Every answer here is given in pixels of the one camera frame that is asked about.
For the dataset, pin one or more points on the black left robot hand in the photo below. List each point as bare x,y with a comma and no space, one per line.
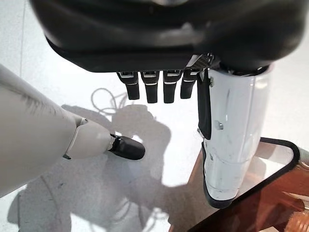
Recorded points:
154,31

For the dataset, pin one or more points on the glossy brown stand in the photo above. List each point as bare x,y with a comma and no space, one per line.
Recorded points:
241,207

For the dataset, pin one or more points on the rectangular wicker laundry basket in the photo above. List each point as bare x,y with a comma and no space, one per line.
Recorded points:
300,223

